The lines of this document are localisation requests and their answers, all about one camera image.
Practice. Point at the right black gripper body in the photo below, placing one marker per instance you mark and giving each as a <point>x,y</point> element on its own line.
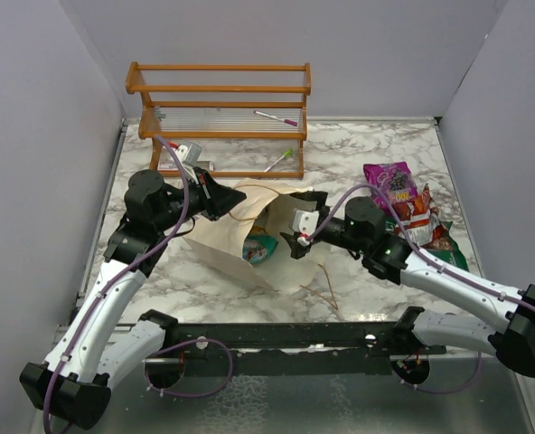
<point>333,233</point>

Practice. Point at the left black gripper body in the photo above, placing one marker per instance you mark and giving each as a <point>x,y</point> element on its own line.
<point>203,191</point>

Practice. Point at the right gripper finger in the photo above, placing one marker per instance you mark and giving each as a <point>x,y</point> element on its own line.
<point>299,243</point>
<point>311,201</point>

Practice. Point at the teal mint candy bag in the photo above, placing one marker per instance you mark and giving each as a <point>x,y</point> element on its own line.
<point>258,245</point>

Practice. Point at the beige paper bag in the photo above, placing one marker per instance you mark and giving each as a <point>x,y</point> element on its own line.
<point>268,205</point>

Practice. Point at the purple snack bag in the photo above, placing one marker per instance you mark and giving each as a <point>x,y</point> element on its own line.
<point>396,182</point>

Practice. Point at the red Doritos bag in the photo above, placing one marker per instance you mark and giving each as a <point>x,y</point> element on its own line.
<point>420,217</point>

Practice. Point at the green snack bag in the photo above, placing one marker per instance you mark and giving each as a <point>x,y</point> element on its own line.
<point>448,251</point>

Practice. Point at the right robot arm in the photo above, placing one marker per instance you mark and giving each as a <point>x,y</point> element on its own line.
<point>500,319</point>

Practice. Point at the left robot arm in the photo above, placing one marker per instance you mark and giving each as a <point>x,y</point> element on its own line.
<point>75,381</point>

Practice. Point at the open small cardboard box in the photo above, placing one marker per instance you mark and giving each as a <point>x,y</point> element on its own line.
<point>206,165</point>

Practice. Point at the green capped white marker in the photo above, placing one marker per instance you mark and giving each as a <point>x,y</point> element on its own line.
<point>284,156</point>

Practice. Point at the red white matchbox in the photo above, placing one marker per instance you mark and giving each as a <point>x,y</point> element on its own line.
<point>166,165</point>

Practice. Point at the pink capped white marker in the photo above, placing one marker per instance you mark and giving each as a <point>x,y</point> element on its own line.
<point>288,121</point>

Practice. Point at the wooden two-tier shelf rack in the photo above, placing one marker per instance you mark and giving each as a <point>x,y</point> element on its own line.
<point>216,102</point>

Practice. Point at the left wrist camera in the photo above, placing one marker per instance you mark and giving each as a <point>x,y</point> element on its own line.
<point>188,155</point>

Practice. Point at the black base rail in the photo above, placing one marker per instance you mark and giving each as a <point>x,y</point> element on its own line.
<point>284,349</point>

